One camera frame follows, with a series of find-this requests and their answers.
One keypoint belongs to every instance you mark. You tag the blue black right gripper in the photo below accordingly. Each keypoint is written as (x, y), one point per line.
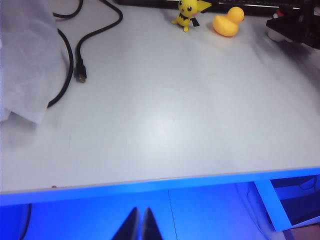
(312, 32)

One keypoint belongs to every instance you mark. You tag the yellow rubber duck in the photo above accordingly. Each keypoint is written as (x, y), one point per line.
(226, 23)

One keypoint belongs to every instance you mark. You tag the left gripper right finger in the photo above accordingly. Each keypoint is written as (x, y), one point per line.
(151, 227)

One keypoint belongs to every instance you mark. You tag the white cloth sheet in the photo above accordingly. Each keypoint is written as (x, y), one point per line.
(27, 62)

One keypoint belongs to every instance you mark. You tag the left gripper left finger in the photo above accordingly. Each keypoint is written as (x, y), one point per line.
(127, 227)

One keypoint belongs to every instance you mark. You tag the black mechanical keyboard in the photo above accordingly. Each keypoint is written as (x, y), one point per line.
(225, 2)

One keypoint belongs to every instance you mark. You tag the yellow Pichu figure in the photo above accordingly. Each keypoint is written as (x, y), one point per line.
(186, 15)

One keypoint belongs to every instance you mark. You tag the blue desk frame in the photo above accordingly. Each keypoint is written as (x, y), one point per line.
(225, 183)

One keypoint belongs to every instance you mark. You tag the white chicken doll red comb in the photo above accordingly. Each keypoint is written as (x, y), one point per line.
(277, 37)

